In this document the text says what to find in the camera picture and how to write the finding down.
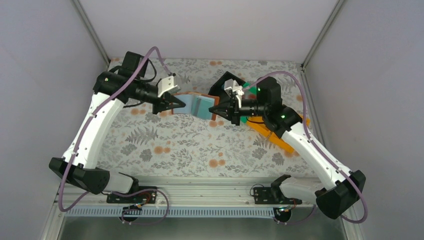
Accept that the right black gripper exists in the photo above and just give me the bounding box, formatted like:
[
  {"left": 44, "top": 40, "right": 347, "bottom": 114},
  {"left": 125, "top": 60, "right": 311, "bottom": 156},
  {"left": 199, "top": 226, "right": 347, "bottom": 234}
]
[{"left": 209, "top": 95, "right": 268, "bottom": 126}]

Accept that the teal credit card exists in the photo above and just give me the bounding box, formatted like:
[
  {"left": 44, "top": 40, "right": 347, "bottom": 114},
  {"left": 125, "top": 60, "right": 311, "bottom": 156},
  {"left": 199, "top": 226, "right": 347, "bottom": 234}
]
[{"left": 191, "top": 95, "right": 215, "bottom": 120}]

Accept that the brown leather card holder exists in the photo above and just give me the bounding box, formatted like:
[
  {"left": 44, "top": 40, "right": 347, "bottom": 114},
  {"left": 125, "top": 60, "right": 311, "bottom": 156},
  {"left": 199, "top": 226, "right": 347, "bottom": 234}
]
[{"left": 171, "top": 92, "right": 220, "bottom": 121}]

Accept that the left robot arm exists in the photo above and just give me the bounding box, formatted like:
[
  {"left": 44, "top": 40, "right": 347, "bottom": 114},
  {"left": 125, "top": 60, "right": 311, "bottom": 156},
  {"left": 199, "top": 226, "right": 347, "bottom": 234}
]
[{"left": 48, "top": 51, "right": 185, "bottom": 203}]

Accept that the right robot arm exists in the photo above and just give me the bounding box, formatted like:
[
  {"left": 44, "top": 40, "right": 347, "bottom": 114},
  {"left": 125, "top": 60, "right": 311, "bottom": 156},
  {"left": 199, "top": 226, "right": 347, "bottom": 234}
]
[{"left": 209, "top": 77, "right": 366, "bottom": 220}]

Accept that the black storage bin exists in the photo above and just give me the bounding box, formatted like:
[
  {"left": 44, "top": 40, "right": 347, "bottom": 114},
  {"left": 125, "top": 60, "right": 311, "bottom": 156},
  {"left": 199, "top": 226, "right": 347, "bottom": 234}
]
[{"left": 208, "top": 71, "right": 246, "bottom": 102}]

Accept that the green storage bin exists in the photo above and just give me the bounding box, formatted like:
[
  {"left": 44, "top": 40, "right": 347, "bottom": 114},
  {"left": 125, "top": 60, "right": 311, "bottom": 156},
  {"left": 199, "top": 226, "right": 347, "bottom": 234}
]
[{"left": 238, "top": 82, "right": 259, "bottom": 125}]

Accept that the orange storage bin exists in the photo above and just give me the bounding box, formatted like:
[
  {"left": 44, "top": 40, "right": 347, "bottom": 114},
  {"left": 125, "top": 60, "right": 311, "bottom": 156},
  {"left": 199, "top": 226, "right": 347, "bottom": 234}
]
[{"left": 246, "top": 104, "right": 303, "bottom": 154}]

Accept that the floral table mat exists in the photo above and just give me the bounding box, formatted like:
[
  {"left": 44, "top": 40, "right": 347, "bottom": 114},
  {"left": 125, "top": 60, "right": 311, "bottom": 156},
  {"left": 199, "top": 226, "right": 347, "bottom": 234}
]
[{"left": 97, "top": 58, "right": 316, "bottom": 178}]

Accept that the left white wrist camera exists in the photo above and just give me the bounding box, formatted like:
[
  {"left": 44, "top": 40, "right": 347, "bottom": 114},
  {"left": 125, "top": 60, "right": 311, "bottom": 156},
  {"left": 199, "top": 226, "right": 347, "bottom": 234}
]
[{"left": 156, "top": 74, "right": 181, "bottom": 98}]

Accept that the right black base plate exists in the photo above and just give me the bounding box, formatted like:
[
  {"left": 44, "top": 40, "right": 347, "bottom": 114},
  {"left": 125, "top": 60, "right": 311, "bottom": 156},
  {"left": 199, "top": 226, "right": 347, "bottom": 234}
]
[{"left": 252, "top": 186, "right": 303, "bottom": 205}]

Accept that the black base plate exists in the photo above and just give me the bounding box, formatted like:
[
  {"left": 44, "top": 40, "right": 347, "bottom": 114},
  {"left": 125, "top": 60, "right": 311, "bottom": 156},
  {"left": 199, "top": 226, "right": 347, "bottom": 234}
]
[
  {"left": 106, "top": 186, "right": 158, "bottom": 205},
  {"left": 252, "top": 186, "right": 303, "bottom": 205}
]

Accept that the aluminium rail frame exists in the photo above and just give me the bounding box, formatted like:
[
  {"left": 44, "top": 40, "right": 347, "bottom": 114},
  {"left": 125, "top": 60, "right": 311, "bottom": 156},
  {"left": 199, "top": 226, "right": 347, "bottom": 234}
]
[{"left": 52, "top": 177, "right": 353, "bottom": 220}]

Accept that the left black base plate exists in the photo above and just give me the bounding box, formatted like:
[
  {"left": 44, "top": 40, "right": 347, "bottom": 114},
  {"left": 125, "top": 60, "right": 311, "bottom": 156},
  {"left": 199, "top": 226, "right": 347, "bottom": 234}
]
[{"left": 106, "top": 186, "right": 158, "bottom": 205}]

